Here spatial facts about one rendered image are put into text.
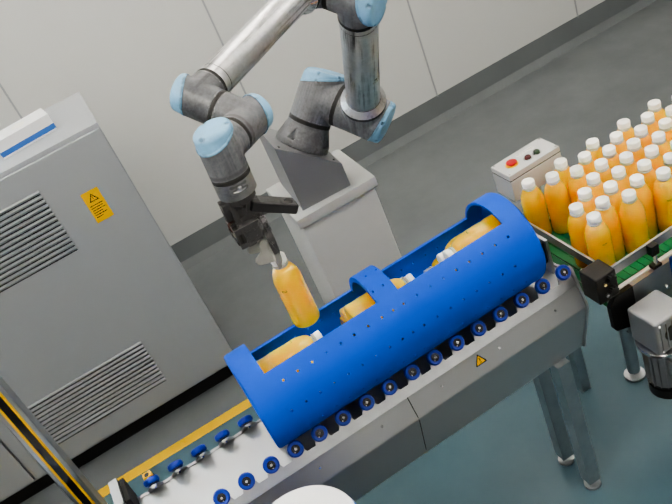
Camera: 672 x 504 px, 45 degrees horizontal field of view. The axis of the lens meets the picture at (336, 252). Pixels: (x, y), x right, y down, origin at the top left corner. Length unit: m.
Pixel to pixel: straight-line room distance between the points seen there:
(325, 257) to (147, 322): 1.15
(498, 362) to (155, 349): 1.94
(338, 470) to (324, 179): 1.03
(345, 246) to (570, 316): 0.88
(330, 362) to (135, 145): 2.93
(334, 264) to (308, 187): 0.32
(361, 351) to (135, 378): 1.98
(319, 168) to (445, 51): 2.72
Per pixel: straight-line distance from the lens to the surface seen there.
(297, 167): 2.74
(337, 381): 2.07
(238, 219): 1.83
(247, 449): 2.32
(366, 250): 2.95
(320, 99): 2.74
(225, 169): 1.75
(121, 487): 2.23
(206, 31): 4.71
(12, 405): 2.37
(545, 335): 2.40
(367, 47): 2.36
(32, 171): 3.39
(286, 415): 2.06
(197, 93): 1.87
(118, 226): 3.52
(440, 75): 5.39
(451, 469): 3.24
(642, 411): 3.26
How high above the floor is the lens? 2.49
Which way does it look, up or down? 33 degrees down
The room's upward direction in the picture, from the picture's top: 24 degrees counter-clockwise
